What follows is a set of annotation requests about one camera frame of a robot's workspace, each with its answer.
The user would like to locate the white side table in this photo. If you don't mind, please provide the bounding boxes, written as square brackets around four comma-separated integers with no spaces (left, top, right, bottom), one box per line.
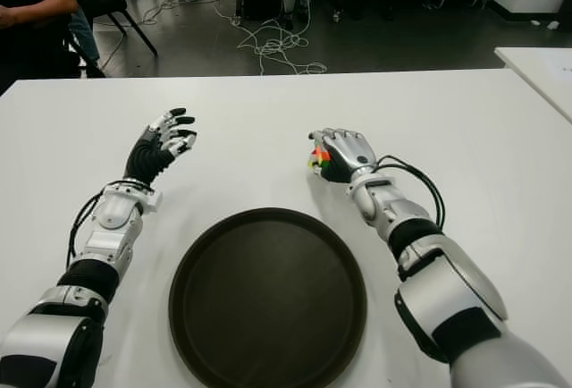
[493,46,572,123]

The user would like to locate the seated person in black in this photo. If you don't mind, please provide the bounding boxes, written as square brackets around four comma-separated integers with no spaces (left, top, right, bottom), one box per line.
[0,0,108,89]

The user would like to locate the dark round plate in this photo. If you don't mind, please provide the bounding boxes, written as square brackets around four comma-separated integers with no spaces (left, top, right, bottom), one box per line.
[168,207,368,388]

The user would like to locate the white paper sheet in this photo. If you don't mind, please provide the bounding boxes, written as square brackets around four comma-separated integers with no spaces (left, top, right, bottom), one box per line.
[549,55,572,83]

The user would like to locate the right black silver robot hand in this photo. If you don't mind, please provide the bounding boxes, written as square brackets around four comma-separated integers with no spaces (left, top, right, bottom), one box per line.
[307,127,379,185]

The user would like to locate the multicoloured Rubik's cube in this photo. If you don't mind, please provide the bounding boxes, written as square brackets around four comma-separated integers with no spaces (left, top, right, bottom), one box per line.
[306,137,332,170]

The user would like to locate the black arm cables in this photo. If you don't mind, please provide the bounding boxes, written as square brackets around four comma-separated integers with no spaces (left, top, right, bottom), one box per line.
[66,190,108,268]
[374,154,446,231]

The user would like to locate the black folding chair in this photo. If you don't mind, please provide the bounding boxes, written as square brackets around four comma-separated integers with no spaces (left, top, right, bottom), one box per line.
[71,0,160,76]

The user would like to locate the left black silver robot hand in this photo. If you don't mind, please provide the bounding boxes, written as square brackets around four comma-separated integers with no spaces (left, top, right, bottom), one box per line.
[124,107,198,183]

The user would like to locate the tangled white floor cable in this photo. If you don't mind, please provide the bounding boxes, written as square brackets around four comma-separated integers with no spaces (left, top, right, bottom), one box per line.
[214,1,330,76]

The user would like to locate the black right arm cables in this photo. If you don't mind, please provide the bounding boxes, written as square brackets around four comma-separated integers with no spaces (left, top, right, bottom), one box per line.
[374,154,446,231]

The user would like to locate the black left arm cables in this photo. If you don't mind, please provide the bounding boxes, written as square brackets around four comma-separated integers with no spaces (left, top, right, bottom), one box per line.
[66,190,108,268]

